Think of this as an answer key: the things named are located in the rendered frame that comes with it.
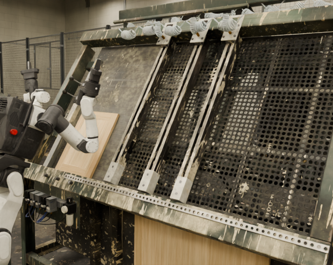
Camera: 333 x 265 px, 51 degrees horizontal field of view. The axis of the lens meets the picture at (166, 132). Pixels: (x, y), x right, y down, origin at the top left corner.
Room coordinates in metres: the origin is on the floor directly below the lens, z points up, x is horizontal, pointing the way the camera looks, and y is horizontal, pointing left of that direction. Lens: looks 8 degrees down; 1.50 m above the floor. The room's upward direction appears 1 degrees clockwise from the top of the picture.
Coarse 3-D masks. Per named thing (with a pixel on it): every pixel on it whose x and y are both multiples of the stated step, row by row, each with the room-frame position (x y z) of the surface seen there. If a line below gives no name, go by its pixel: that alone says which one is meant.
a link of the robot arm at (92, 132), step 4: (88, 120) 2.05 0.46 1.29; (92, 120) 2.05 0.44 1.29; (88, 124) 2.05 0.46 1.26; (92, 124) 2.05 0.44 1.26; (96, 124) 2.08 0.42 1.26; (88, 128) 2.05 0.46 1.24; (92, 128) 2.05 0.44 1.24; (96, 128) 2.07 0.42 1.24; (88, 132) 2.05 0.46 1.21; (92, 132) 2.05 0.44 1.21; (96, 132) 2.06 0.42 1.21; (88, 136) 2.06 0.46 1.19; (92, 136) 2.05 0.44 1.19; (96, 136) 2.07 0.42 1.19; (96, 140) 2.06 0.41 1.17
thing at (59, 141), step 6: (72, 108) 2.69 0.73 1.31; (78, 108) 2.69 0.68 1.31; (72, 114) 2.65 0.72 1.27; (72, 120) 2.64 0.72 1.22; (60, 138) 2.56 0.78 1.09; (54, 144) 2.56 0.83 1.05; (60, 144) 2.56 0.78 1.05; (54, 150) 2.51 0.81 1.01; (48, 156) 2.51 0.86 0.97; (54, 156) 2.51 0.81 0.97; (48, 162) 2.47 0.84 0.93
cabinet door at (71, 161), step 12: (84, 120) 2.57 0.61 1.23; (96, 120) 2.50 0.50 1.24; (108, 120) 2.43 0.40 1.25; (84, 132) 2.49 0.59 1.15; (108, 132) 2.36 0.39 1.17; (72, 156) 2.42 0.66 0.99; (84, 156) 2.35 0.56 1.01; (96, 156) 2.29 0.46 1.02; (60, 168) 2.40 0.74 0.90; (72, 168) 2.34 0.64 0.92; (84, 168) 2.28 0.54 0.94
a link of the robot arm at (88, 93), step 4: (84, 88) 2.04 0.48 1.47; (80, 92) 2.05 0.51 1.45; (84, 92) 2.03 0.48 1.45; (88, 92) 2.02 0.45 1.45; (92, 92) 2.02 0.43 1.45; (96, 92) 2.04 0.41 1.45; (80, 96) 2.06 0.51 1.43; (84, 96) 2.04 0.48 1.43; (88, 96) 2.04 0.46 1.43; (92, 96) 2.04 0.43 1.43; (80, 100) 2.06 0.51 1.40; (92, 100) 2.03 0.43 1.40; (96, 100) 2.13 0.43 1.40; (76, 104) 2.06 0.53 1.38; (92, 104) 2.04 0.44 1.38
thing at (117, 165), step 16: (160, 32) 2.40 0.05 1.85; (160, 48) 2.49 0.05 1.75; (160, 64) 2.40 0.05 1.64; (160, 80) 2.40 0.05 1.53; (144, 96) 2.30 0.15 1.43; (144, 112) 2.27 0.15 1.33; (128, 128) 2.21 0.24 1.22; (128, 144) 2.15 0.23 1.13; (112, 160) 2.12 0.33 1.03; (112, 176) 2.04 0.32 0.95
